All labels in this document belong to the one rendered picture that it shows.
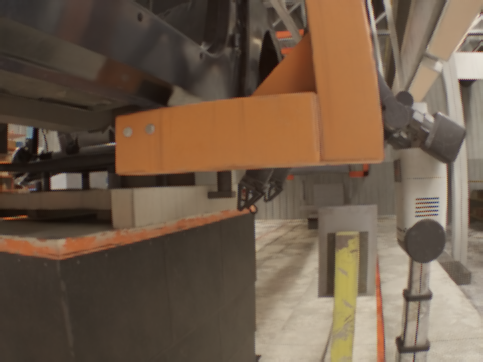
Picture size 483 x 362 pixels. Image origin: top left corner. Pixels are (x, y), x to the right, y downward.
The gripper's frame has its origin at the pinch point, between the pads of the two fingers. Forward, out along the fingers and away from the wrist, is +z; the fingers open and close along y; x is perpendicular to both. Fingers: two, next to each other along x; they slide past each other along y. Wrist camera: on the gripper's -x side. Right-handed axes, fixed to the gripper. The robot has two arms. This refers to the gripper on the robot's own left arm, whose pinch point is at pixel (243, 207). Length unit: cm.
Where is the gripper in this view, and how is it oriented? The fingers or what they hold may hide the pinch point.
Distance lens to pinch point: 120.5
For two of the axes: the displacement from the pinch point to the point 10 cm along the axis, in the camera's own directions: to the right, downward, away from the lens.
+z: -4.5, 8.9, 1.2
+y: -2.4, 0.1, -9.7
